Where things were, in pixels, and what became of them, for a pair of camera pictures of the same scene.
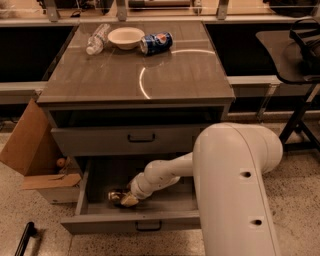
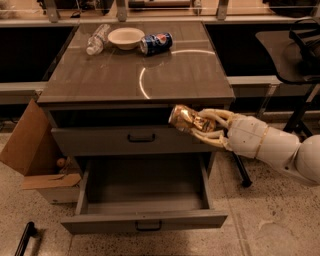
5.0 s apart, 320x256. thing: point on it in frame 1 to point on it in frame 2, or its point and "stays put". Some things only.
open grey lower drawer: x=171 y=210 stays put
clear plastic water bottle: x=95 y=42 stays put
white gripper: x=137 y=190 to x=246 y=135
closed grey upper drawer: x=128 y=141 stays put
